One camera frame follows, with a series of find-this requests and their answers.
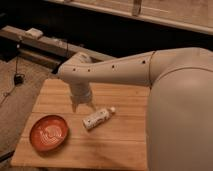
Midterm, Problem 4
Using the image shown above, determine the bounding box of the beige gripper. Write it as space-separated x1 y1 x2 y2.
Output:
69 83 96 112

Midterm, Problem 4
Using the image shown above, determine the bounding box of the white patterned bottle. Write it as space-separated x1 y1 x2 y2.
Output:
82 107 116 130

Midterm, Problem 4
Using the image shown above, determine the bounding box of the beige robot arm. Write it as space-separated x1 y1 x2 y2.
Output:
58 47 213 171

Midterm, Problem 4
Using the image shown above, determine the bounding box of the red ceramic bowl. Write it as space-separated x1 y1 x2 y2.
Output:
29 115 69 152

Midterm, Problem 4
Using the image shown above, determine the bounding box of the wooden board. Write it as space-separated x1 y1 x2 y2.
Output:
11 79 149 171

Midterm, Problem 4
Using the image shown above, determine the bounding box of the white block on ledge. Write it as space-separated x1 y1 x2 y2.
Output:
25 28 43 39

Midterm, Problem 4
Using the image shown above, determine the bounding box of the upper wooden shelf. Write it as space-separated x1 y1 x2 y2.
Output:
46 0 213 36

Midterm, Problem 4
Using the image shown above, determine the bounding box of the wooden ledge rail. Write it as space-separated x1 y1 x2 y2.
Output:
0 25 113 61

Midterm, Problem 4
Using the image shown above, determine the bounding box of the black cable with plug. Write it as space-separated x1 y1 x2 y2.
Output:
0 35 25 104

